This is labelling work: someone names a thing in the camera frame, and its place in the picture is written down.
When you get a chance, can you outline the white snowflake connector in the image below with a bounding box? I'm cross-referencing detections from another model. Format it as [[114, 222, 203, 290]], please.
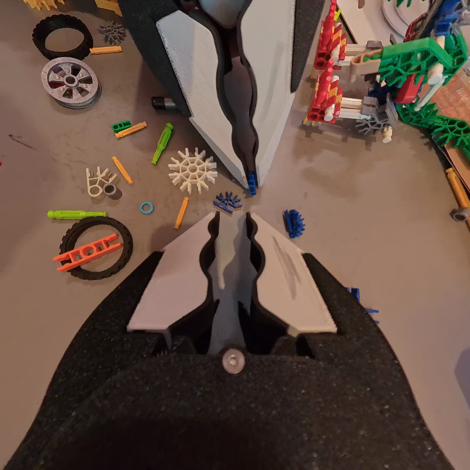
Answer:
[[168, 147, 218, 195]]

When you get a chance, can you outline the multicoloured construction toy model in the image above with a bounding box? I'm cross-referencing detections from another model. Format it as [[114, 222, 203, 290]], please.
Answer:
[[303, 0, 470, 160]]

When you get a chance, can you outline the large blue snowflake connector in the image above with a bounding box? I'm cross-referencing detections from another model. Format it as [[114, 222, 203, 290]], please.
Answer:
[[347, 287, 381, 325]]

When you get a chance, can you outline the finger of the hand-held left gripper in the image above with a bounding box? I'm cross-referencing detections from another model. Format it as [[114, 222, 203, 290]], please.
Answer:
[[238, 0, 297, 187], [156, 10, 254, 189]]

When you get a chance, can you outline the lime green plastic rod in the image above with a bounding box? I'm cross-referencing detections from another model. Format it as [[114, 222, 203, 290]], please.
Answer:
[[151, 123, 175, 166], [47, 209, 108, 221]]

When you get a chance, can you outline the dark grey snowflake connector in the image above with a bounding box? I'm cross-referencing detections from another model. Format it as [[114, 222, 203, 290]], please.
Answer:
[[97, 21, 128, 46]]

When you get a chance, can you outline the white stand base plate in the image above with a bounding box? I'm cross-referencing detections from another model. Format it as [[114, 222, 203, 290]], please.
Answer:
[[338, 0, 410, 41]]

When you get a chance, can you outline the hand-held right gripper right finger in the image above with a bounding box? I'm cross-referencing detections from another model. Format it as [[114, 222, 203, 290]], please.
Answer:
[[246, 212, 338, 337]]

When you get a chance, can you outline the yellow connector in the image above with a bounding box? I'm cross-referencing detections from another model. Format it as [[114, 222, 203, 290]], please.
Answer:
[[23, 0, 65, 11], [95, 0, 123, 16]]

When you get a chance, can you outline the long yellow rod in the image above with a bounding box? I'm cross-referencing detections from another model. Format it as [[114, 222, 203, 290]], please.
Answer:
[[446, 167, 470, 222]]

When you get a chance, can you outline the orange ladder connector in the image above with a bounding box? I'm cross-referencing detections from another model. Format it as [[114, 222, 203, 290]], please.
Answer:
[[52, 233, 124, 272]]

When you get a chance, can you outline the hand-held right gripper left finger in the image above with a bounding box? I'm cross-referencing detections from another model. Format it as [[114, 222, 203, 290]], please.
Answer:
[[127, 211, 221, 342]]

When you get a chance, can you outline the black rubber tyre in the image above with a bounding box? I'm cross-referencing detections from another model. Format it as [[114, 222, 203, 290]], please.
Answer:
[[32, 14, 94, 61], [59, 215, 134, 281]]

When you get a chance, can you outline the white triangular connector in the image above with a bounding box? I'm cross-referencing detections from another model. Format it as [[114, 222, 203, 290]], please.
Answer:
[[85, 166, 118, 200]]

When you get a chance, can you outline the silver wheel hub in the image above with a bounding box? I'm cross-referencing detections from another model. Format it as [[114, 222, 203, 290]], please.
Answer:
[[40, 57, 103, 110]]

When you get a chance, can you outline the red printed toy package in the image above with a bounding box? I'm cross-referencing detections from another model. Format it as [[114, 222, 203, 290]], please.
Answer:
[[433, 70, 470, 177]]

